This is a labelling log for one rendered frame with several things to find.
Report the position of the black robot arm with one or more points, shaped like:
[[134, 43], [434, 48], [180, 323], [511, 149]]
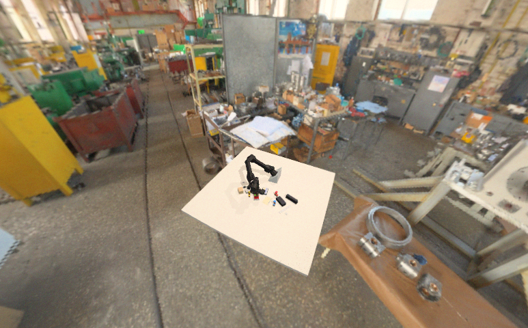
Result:
[[250, 175]]

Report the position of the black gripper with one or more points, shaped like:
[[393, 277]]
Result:
[[260, 191]]

